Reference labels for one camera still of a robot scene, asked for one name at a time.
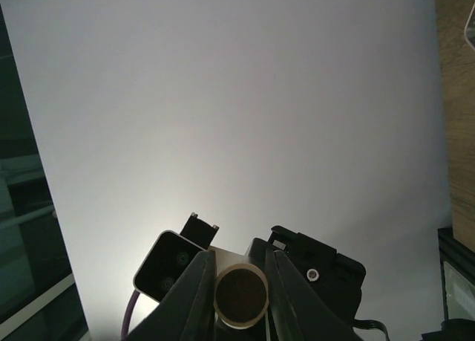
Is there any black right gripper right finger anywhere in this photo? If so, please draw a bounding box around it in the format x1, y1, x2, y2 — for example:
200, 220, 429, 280
265, 250, 361, 341

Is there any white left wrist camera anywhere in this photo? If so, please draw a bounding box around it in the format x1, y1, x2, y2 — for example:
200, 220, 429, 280
133, 212, 219, 302

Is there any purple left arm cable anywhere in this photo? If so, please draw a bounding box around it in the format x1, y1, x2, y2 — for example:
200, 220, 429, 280
121, 291, 142, 338

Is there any light wooden chess piece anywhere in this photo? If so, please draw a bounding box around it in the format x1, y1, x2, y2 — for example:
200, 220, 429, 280
214, 263, 269, 330

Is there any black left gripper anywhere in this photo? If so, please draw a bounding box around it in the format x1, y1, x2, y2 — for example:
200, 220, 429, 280
243, 224, 367, 329

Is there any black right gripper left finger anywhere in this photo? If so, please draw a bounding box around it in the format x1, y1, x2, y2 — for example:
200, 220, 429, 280
128, 251, 216, 341

